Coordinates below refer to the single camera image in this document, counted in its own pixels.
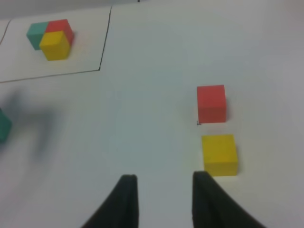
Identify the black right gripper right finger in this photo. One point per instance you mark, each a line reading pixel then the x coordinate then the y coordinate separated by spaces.
pixel 212 207

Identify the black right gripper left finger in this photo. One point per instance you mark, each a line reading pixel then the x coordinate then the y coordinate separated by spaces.
pixel 120 209

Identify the yellow template block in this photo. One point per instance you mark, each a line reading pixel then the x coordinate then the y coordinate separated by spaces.
pixel 55 46

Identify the red template block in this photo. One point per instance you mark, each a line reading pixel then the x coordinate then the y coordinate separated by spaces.
pixel 61 25

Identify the green template block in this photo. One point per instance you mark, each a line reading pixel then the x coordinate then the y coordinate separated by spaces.
pixel 35 33

